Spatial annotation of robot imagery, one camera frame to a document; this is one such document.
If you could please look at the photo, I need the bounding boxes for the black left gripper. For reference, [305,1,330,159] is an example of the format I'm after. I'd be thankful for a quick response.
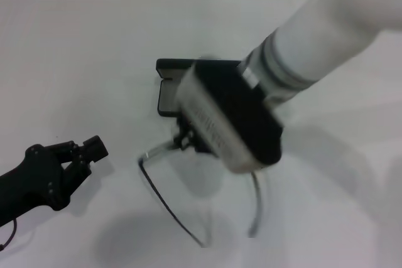
[0,135,109,228]

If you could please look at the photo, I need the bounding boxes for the black glasses case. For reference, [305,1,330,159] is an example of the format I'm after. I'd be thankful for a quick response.
[156,57,243,117]

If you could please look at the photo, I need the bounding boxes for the black glasses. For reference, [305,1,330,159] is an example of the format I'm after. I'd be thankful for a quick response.
[137,141,265,248]

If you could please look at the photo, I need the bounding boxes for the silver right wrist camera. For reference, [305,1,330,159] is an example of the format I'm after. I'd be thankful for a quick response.
[175,58,284,175]

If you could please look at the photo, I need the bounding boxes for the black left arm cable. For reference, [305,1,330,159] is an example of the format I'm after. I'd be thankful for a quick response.
[0,217,18,249]

